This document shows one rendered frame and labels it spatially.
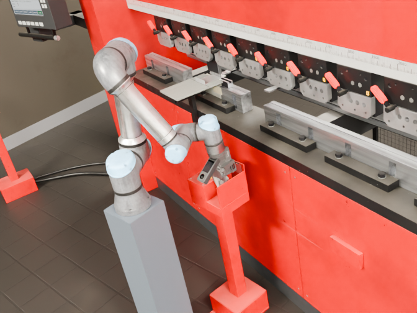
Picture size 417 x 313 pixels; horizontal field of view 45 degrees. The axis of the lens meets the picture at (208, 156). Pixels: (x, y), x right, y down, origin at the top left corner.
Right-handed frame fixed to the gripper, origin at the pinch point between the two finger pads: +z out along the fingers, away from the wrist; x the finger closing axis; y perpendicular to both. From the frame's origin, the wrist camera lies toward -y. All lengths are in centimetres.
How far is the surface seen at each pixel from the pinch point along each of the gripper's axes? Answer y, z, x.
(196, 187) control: -6.2, -3.1, 9.3
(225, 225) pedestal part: -2.1, 17.8, 2.1
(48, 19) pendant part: 17, -56, 155
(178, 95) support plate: 22, -25, 47
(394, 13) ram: 30, -71, -64
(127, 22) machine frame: 55, -41, 133
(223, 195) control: -3.4, -3.2, -5.0
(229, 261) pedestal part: -4.6, 38.2, 3.3
